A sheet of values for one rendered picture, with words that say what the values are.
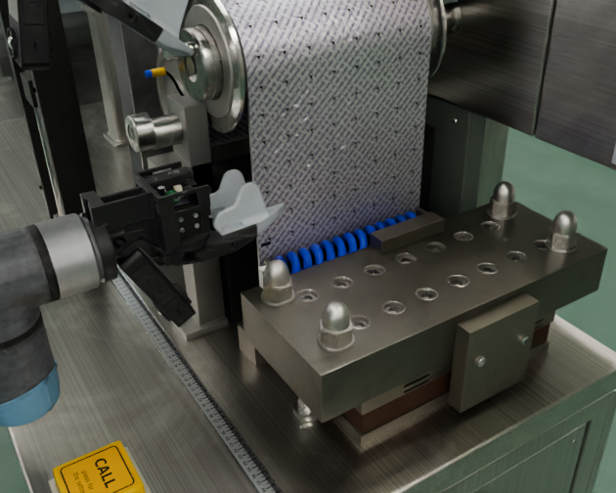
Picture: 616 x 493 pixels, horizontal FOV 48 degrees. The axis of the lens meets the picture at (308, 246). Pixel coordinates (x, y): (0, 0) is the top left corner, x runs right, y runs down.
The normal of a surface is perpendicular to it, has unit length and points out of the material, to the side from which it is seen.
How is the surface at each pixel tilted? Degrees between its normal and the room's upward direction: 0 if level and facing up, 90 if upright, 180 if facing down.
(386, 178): 90
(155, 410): 0
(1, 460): 0
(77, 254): 61
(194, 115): 90
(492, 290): 0
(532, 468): 90
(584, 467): 90
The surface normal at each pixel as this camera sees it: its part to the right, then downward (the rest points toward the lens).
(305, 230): 0.53, 0.43
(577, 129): -0.85, 0.29
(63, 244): 0.36, -0.33
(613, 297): -0.02, -0.86
